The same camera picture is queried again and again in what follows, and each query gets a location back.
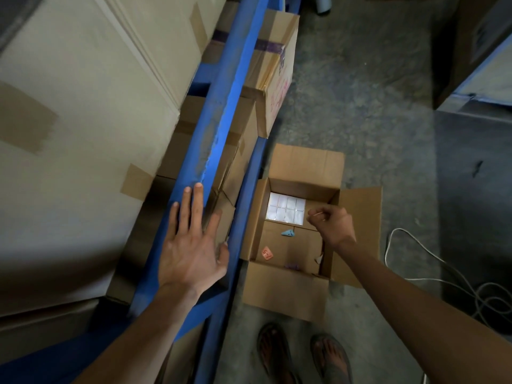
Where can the pile of open brown cartons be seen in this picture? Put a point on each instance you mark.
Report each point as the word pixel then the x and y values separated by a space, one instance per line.
pixel 460 55

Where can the person's right sandalled foot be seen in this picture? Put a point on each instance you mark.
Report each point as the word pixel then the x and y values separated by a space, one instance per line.
pixel 330 363

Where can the person's left forearm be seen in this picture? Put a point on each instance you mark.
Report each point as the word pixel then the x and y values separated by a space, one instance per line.
pixel 140 343

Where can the black floor platform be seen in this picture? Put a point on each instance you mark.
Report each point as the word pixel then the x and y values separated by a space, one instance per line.
pixel 472 215

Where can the person's sandalled foot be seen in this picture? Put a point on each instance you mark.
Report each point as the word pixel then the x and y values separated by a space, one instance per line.
pixel 276 355
pixel 330 363

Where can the blue label sticker 1-2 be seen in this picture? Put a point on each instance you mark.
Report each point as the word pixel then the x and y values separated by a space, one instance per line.
pixel 289 233

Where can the small open cardboard box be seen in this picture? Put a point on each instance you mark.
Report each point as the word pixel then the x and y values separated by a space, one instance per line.
pixel 284 291

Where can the clear film roll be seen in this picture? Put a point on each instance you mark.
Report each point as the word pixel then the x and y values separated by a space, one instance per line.
pixel 323 3

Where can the pink label sticker 1-5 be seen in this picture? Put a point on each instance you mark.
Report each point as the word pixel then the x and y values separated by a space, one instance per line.
pixel 267 253

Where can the person's right forearm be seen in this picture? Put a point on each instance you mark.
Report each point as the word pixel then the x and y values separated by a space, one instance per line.
pixel 420 315

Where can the person's left hand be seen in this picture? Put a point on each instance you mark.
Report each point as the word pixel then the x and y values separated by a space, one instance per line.
pixel 188 255

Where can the pack of white packets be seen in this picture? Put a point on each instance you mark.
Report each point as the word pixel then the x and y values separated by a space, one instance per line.
pixel 286 207

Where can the blue metal shelf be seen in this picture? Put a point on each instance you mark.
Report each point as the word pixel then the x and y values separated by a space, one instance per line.
pixel 216 115

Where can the purple taped printed cardboard box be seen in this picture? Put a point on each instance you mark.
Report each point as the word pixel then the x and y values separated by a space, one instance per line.
pixel 276 87

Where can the person's left sandalled foot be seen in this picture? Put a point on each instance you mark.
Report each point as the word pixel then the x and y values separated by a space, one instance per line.
pixel 276 355

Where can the person's right hand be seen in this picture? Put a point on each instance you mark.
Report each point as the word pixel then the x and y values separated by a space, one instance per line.
pixel 336 227

